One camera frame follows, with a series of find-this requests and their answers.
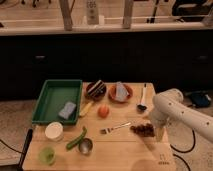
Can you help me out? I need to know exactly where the dark red grape bunch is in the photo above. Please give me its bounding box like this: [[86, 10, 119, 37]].
[[130, 123, 155, 137]]

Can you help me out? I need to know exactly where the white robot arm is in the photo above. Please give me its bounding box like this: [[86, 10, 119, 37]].
[[149, 88, 213, 143]]

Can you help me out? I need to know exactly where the dark blue bag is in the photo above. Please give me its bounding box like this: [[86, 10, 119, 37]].
[[189, 92, 211, 108]]

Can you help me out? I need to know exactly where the grey blue folded cloth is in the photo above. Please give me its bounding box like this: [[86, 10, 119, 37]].
[[115, 82, 129, 102]]

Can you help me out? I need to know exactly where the orange fruit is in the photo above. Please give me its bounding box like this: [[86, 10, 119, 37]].
[[98, 104, 109, 118]]

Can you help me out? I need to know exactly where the small steel cup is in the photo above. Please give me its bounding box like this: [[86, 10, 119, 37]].
[[78, 138, 93, 155]]

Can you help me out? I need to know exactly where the green chili pepper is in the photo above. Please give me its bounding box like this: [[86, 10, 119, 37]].
[[66, 126, 87, 150]]

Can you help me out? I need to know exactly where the striped brown white cloth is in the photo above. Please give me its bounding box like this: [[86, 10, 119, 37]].
[[87, 80, 104, 96]]

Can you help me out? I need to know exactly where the dark brown bowl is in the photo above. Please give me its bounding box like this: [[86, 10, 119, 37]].
[[85, 81, 107, 101]]

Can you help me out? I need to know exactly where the yellow banana piece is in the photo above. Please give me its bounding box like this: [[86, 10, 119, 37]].
[[79, 101, 93, 117]]

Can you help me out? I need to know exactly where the white round container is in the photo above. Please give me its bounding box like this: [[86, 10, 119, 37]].
[[45, 122, 63, 141]]

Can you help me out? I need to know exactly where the green plastic tray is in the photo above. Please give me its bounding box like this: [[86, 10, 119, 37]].
[[32, 79, 82, 125]]

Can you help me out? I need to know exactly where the light green plastic cup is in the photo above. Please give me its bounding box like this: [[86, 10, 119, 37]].
[[38, 147, 55, 165]]

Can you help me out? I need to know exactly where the black cable on floor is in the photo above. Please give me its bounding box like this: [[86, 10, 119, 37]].
[[170, 129, 198, 171]]

